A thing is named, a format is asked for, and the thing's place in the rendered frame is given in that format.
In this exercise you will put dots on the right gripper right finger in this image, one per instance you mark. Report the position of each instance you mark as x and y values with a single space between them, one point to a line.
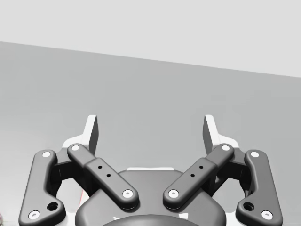
196 171

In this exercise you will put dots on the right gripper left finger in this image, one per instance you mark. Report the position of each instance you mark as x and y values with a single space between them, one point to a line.
105 173

